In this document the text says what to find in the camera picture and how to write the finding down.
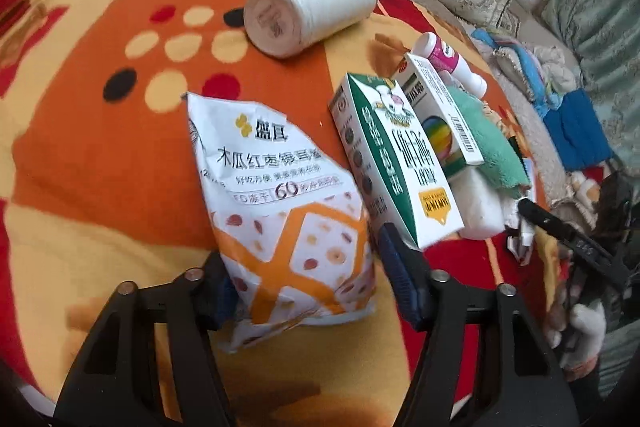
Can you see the orange and red printed blanket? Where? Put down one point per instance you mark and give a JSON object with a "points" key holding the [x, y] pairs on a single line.
{"points": [[100, 167]]}

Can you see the white and orange snack bag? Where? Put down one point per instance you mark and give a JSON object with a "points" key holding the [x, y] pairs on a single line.
{"points": [[280, 207]]}

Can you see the white box with rainbow print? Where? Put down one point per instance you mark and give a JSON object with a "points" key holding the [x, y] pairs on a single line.
{"points": [[450, 127]]}

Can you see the large white plastic bottle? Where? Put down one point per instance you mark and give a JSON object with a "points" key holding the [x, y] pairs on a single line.
{"points": [[305, 12]]}

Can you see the green fleece cloth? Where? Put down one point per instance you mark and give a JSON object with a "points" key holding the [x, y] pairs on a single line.
{"points": [[492, 152]]}

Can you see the pile of folded clothes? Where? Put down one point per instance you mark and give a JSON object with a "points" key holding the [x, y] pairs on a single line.
{"points": [[535, 67]]}

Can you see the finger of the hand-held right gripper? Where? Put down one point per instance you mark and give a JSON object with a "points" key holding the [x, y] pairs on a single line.
{"points": [[555, 222]]}

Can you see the pale green curtain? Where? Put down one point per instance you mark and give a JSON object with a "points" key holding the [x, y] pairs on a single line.
{"points": [[600, 17]]}

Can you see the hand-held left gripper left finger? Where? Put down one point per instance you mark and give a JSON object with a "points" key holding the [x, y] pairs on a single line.
{"points": [[223, 294]]}

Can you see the small pink label bottle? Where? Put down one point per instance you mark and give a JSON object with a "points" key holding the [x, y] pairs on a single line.
{"points": [[447, 54]]}

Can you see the green and white milk carton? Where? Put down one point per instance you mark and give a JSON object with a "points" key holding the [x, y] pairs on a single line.
{"points": [[400, 157]]}

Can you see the person's right hand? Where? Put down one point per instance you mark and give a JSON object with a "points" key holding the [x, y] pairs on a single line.
{"points": [[582, 332]]}

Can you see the white foam block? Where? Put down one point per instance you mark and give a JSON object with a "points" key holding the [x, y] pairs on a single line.
{"points": [[480, 207]]}

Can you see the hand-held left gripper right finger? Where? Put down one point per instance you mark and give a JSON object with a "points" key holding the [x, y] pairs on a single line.
{"points": [[397, 264]]}

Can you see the blue cloth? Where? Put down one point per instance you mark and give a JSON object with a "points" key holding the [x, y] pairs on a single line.
{"points": [[577, 132]]}

